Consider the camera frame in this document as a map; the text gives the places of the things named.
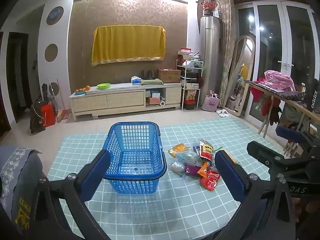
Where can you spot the picture printed box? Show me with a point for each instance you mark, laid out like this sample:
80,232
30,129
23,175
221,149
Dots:
191,95

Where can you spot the white printed box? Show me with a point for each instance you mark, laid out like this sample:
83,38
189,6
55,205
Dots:
192,86

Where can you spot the red white boxes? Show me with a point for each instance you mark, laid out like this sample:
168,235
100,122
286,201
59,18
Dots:
186,51

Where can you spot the green folded cloth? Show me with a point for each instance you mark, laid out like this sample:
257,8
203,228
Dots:
152,82

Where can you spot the small orange-red packet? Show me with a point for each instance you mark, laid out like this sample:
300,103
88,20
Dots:
203,170

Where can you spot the round wall niche blue plate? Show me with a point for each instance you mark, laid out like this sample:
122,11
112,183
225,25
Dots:
55,15

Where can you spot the yellow cloth cover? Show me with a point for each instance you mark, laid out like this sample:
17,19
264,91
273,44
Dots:
127,43

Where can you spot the grey patterned cloth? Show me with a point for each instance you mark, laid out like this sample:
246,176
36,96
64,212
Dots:
12,165

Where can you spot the pink tote bag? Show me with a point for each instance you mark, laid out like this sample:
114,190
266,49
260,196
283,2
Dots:
210,103

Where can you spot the arched standing mirror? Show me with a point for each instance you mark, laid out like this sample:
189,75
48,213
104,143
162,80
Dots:
241,80

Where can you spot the white paper roll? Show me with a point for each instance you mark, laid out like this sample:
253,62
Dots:
162,103

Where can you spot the black printed bag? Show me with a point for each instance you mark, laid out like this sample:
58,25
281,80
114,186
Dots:
312,97

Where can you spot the white slipper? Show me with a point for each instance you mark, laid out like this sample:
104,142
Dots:
219,112
224,113

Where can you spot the glass sliding door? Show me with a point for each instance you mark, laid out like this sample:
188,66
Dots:
270,42

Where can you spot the black antenna device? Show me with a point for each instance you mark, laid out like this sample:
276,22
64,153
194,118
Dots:
148,75

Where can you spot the clear plastic packet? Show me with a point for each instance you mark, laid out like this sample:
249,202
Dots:
178,168

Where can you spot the orange packet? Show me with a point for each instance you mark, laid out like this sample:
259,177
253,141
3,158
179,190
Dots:
178,149

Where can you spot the red broom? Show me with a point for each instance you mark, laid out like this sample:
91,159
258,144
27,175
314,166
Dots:
63,115

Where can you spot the purple foil packet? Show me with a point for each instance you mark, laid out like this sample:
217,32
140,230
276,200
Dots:
192,169

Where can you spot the red bag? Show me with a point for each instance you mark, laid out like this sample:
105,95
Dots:
48,115

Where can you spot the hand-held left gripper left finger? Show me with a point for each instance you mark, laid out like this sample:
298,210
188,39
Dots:
96,175

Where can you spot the wooden rack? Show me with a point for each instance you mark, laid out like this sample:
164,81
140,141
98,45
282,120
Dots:
275,96

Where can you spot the white shelf rack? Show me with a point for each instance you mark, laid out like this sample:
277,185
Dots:
183,80

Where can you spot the pile of clothes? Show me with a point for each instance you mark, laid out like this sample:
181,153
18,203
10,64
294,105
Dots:
193,63

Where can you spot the red flowers in vase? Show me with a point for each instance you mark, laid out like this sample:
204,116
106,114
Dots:
208,5

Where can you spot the grey tower air conditioner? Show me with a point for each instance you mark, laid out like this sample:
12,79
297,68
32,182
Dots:
210,55

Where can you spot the pile of oranges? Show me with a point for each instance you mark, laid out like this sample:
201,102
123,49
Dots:
83,89

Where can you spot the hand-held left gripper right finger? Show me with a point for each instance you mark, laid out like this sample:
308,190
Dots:
230,175

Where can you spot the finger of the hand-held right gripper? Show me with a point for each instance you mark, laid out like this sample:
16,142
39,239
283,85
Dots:
260,150
290,133

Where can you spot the dark checked cloth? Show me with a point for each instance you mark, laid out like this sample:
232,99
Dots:
287,93

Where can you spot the beige patterned curtain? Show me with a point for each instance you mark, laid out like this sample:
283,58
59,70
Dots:
226,42

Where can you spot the green plastic basin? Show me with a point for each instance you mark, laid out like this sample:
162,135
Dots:
103,86

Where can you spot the red box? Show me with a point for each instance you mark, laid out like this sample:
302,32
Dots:
190,105

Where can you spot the pink cloth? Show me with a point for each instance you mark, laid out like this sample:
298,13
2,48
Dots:
278,81

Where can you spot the orange box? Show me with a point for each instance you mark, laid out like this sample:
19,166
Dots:
152,100

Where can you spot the blue white tissue box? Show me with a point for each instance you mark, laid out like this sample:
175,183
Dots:
136,80

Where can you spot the red foil packet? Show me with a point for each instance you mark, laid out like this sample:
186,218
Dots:
210,180

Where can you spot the brown cardboard box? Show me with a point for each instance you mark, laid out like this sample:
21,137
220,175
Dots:
169,76

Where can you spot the red hanging clothes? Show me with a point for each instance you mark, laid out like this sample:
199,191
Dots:
271,107

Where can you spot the red packet yellow label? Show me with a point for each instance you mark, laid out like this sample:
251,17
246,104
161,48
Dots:
207,151

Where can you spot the blue plastic basket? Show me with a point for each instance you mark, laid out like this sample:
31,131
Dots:
132,187

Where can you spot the beige low cabinet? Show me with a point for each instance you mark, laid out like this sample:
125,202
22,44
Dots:
122,100

